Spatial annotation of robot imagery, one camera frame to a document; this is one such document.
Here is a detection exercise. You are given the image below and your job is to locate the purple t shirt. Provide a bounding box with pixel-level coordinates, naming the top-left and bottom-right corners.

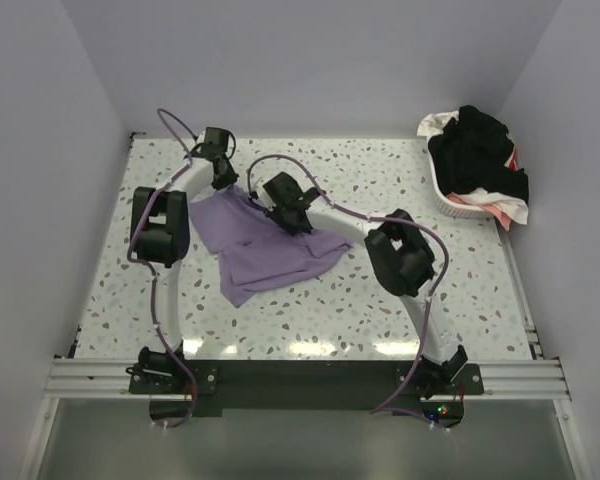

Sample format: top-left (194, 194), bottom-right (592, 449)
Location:
top-left (189, 187), bottom-right (353, 307)

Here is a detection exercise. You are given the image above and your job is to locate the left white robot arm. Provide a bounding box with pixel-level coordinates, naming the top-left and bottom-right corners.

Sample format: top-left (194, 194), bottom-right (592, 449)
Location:
top-left (127, 127), bottom-right (238, 397)

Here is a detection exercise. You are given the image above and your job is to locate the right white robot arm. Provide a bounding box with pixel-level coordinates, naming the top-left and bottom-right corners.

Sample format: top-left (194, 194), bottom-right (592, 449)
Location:
top-left (259, 173), bottom-right (468, 399)

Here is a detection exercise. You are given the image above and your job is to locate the white laundry basket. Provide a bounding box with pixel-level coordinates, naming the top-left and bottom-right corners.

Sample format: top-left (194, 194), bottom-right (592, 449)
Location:
top-left (428, 144), bottom-right (499, 220)

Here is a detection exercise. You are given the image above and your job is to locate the white pink t shirt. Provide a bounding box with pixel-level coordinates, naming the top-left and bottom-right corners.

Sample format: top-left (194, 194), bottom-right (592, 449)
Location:
top-left (416, 110), bottom-right (529, 231)

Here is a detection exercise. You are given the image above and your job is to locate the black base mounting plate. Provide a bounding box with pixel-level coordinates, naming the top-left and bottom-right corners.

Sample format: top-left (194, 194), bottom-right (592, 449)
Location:
top-left (126, 351), bottom-right (485, 427)

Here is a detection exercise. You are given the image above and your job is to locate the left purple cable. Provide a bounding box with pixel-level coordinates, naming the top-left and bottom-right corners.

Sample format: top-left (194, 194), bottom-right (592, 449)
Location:
top-left (125, 107), bottom-right (206, 431)

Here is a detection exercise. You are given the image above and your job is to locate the purple cable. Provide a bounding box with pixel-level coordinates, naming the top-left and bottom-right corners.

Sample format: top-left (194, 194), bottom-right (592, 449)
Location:
top-left (125, 107), bottom-right (206, 431)
top-left (248, 154), bottom-right (454, 426)

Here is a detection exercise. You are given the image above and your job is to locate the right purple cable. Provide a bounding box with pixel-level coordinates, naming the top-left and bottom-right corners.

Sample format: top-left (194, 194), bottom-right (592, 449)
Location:
top-left (248, 154), bottom-right (454, 426)

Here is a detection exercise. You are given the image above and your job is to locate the aluminium frame rail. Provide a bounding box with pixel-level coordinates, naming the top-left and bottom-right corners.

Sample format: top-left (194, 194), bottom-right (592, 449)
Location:
top-left (43, 359), bottom-right (571, 400)

